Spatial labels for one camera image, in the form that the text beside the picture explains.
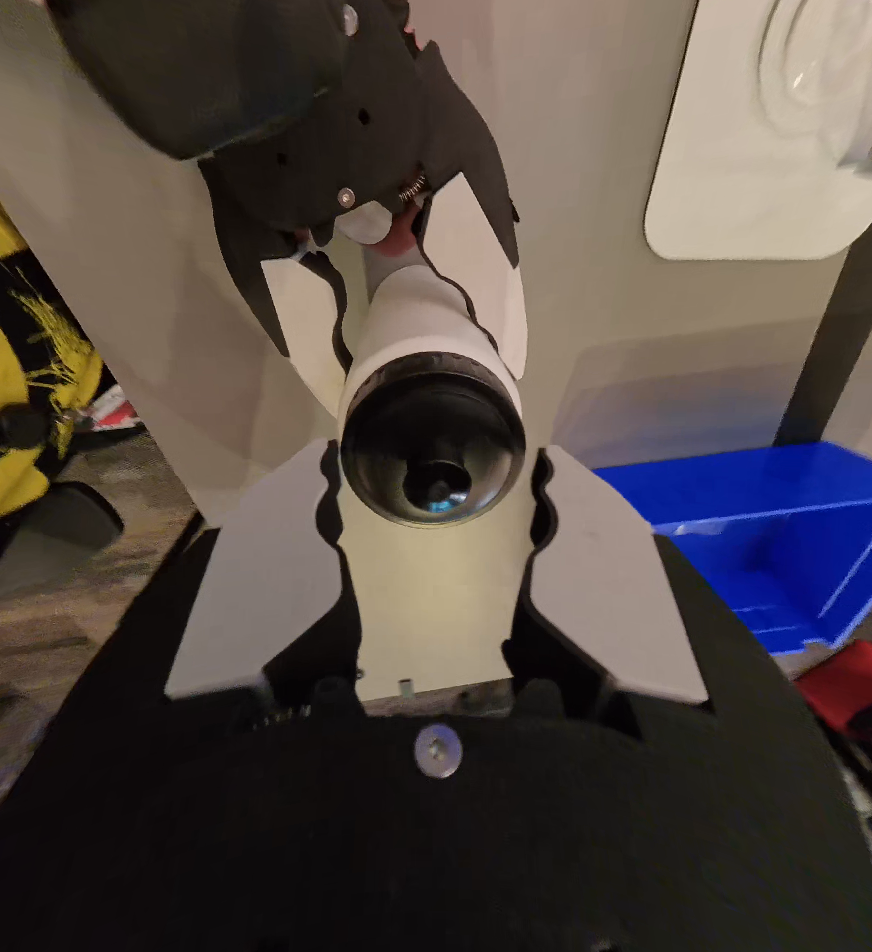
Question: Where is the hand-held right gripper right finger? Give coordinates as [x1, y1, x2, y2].
[502, 444, 709, 715]

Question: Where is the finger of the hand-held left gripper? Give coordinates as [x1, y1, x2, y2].
[261, 250, 360, 420]
[414, 175, 531, 380]

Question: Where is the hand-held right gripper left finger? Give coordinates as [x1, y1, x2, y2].
[164, 439, 366, 706]

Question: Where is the white bottle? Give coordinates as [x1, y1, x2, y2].
[341, 265, 523, 410]

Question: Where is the blue plastic bin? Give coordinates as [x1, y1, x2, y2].
[593, 442, 872, 655]

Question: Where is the black bottle lid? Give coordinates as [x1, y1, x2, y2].
[338, 355, 529, 529]

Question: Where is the grey padded armrest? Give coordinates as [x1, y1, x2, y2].
[0, 479, 125, 589]

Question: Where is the red container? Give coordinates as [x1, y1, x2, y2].
[797, 640, 872, 742]

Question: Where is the black yellow printed shirt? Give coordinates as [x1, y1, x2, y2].
[0, 149, 110, 566]

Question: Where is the clear round stand foot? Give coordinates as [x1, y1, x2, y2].
[756, 0, 872, 187]

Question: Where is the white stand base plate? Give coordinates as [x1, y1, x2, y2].
[643, 0, 872, 263]

